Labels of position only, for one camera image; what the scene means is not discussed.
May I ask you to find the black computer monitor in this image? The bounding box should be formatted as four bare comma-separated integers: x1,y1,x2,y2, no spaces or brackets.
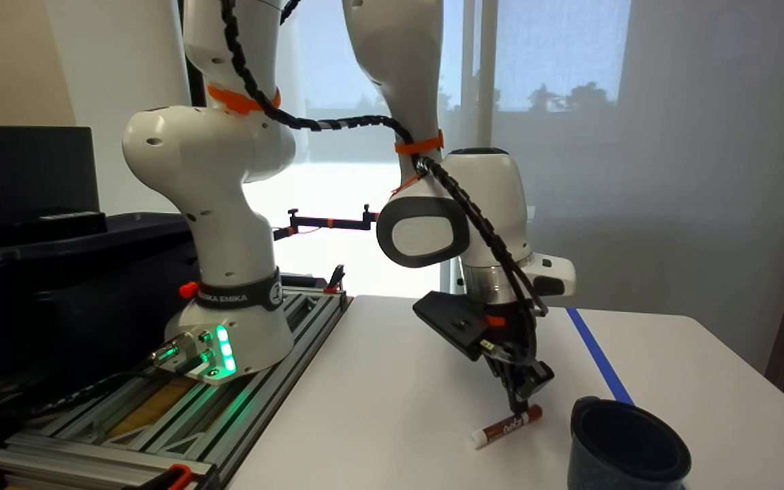
0,125,99,221

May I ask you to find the black braided cable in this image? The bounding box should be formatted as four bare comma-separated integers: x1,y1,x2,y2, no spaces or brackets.
218,0,550,366

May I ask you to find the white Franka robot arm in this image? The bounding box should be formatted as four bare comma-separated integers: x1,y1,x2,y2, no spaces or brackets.
124,0,574,415

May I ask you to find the aluminium rail base frame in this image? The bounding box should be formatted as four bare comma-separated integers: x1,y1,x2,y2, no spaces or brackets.
0,289,350,490

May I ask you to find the blue tape line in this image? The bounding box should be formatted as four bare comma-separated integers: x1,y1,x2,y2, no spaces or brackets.
567,308,636,405

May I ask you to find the dark teal cup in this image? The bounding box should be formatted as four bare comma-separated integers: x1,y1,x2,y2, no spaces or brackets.
567,397,691,490

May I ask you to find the red and white marker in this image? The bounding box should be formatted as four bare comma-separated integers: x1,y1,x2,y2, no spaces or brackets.
474,405,543,450

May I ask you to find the black horizontal camera boom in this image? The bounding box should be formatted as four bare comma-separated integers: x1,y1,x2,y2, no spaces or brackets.
273,205,378,240

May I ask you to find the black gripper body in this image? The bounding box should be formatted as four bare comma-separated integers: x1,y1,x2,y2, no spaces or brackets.
483,319,555,397

